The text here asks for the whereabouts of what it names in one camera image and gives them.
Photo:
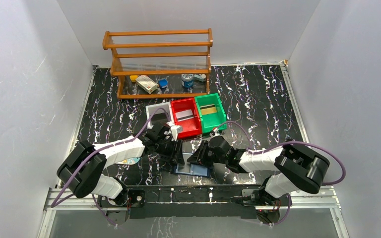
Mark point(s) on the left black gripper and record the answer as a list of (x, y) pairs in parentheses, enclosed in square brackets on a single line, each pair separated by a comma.
[(172, 148)]

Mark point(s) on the blue small cube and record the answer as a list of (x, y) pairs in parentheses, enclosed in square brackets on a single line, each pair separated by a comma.
[(162, 83)]

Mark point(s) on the red plastic bin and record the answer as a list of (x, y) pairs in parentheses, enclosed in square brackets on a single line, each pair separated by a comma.
[(190, 127)]

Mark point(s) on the white red small box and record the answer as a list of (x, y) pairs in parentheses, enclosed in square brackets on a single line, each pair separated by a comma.
[(146, 83)]

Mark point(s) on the black card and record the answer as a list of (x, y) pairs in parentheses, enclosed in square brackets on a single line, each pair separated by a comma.
[(161, 116)]

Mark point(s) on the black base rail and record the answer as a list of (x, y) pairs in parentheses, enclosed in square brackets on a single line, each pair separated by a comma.
[(214, 201)]

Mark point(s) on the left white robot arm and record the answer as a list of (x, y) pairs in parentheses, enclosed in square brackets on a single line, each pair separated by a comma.
[(82, 170)]

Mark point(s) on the gold card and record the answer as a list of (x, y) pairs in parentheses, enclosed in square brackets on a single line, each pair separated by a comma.
[(208, 109)]

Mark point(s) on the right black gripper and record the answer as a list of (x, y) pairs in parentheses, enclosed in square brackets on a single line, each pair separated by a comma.
[(199, 156)]

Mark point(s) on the navy blue card holder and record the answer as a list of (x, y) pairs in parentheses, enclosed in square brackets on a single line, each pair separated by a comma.
[(190, 169)]

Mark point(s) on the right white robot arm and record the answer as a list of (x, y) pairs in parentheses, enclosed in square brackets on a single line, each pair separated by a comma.
[(299, 167)]

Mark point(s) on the grey tape dispenser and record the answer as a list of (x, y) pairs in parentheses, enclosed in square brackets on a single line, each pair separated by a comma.
[(200, 77)]

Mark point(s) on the wooden shelf rack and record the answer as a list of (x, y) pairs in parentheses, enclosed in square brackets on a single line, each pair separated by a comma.
[(159, 52)]

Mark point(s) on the yellow small object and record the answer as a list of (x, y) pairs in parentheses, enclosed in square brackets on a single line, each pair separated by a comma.
[(133, 78)]

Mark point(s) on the white plastic bin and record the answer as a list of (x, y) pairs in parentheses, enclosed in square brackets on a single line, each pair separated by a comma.
[(157, 109)]

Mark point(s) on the blue round tin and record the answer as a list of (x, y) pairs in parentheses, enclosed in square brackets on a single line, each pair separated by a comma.
[(187, 80)]

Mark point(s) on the green plastic bin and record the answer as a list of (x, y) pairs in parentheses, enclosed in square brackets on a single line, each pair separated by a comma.
[(211, 121)]

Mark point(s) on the white card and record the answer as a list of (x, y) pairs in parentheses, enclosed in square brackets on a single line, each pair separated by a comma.
[(184, 115)]

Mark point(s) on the blue toothbrush blister pack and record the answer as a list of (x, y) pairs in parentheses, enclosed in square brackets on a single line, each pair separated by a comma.
[(130, 161)]

